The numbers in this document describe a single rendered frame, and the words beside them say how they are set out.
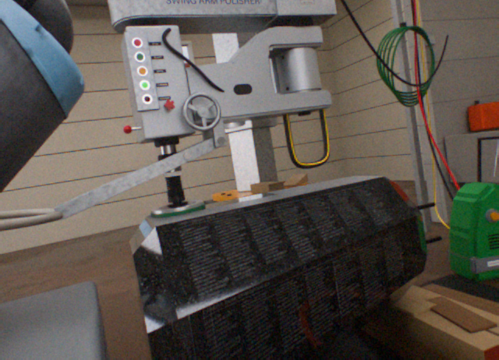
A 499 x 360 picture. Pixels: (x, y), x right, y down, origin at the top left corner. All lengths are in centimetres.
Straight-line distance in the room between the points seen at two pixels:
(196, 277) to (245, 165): 122
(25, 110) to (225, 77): 122
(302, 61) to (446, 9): 301
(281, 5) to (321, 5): 20
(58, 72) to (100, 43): 741
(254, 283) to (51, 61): 96
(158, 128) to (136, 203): 611
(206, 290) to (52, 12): 84
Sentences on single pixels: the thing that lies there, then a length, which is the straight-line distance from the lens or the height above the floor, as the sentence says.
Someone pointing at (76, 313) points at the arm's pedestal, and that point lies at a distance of 59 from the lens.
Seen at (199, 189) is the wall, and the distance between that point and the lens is 780.
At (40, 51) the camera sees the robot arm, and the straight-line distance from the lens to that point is 49.
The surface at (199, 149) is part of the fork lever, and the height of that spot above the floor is 106.
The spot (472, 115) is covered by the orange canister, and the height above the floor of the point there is 102.
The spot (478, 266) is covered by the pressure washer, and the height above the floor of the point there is 11.
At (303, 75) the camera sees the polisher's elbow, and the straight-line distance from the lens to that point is 181.
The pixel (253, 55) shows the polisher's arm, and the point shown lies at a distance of 171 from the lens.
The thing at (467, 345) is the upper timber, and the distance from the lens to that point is 168.
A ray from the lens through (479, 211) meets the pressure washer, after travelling 281.
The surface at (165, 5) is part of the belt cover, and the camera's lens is 165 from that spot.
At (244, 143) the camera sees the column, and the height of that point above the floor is 107.
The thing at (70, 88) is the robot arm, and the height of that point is 113.
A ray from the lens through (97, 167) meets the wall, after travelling 754.
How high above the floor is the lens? 102
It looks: 3 degrees down
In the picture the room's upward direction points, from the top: 9 degrees counter-clockwise
